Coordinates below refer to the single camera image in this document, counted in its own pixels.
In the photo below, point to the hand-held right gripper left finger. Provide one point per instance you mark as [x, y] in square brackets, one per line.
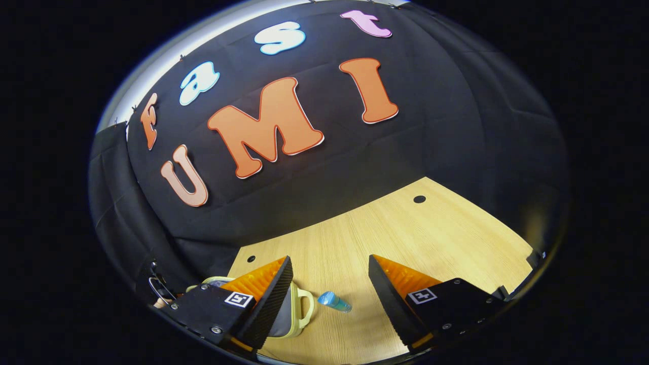
[271, 304]

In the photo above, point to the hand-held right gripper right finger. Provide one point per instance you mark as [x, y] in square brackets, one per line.
[390, 304]

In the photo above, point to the yellow transparent suitcase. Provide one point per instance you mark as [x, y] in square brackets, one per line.
[291, 319]

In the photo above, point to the blue skin care bottle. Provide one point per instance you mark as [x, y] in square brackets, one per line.
[332, 301]

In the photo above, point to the dark rectangular object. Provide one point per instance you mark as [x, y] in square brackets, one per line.
[536, 258]

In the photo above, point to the black backdrop cloth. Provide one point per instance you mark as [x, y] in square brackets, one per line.
[431, 126]

